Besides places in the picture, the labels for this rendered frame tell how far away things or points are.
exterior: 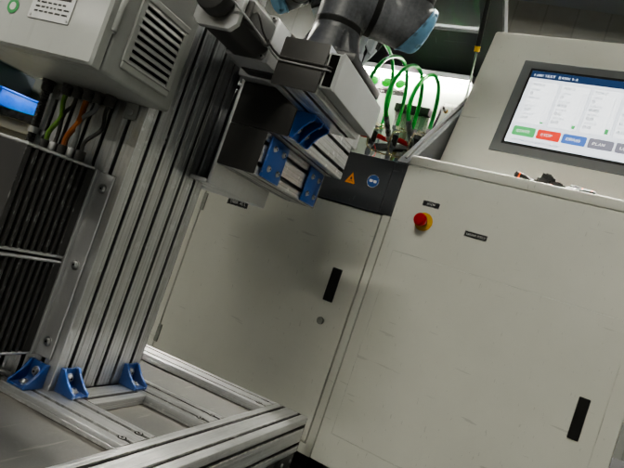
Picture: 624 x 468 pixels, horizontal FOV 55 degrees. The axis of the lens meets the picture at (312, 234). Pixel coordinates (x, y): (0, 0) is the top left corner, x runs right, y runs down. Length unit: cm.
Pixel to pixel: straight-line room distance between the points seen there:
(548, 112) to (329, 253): 81
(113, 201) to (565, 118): 138
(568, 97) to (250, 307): 118
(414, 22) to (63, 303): 96
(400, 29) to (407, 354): 83
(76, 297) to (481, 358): 98
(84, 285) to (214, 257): 91
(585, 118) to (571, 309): 66
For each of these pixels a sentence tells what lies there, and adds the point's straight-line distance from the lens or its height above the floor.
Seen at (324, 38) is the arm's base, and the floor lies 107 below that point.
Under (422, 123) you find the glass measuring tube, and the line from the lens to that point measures 235.
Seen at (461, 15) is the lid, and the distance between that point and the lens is 232.
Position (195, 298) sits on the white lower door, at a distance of 202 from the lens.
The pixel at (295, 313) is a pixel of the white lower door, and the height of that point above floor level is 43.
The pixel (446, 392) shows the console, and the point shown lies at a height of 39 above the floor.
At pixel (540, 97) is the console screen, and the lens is 205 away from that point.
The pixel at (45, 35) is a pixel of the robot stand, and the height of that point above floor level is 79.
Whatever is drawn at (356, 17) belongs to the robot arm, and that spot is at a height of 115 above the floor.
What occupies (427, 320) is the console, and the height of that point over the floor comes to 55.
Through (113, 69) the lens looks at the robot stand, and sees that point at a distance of 99.
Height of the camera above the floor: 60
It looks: 2 degrees up
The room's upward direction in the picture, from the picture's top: 19 degrees clockwise
